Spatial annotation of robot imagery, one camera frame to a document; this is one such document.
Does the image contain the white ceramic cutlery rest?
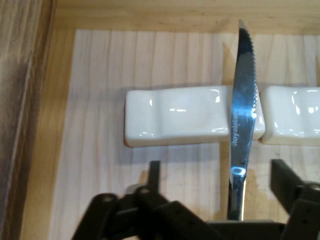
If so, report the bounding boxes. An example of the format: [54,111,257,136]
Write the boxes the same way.
[124,84,266,148]
[258,85,320,146]

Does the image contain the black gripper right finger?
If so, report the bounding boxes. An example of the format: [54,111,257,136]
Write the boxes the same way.
[269,158,320,240]

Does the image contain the silver serrated table knife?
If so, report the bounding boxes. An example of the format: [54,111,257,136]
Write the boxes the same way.
[226,19,259,222]

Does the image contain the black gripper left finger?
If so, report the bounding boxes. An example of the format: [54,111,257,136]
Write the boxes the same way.
[71,159,210,240]

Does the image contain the light wooden drawer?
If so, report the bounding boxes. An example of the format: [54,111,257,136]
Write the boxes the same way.
[19,0,320,240]

